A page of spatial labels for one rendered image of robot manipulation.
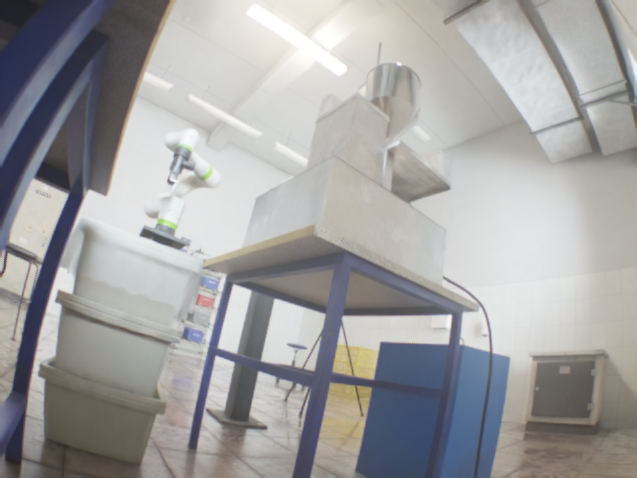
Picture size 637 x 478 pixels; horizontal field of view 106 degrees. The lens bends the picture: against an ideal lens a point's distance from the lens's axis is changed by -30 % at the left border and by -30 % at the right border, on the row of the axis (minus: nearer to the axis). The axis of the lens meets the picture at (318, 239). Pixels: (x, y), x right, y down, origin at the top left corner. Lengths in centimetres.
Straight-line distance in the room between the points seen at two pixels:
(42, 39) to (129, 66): 19
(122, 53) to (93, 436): 100
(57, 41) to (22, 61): 3
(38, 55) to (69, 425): 101
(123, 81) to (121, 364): 81
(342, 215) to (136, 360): 73
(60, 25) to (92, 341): 91
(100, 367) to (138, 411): 17
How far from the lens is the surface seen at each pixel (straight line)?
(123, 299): 107
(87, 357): 109
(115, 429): 112
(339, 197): 96
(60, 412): 114
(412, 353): 142
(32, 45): 29
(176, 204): 200
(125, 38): 42
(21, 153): 36
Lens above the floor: 46
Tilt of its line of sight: 20 degrees up
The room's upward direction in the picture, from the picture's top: 12 degrees clockwise
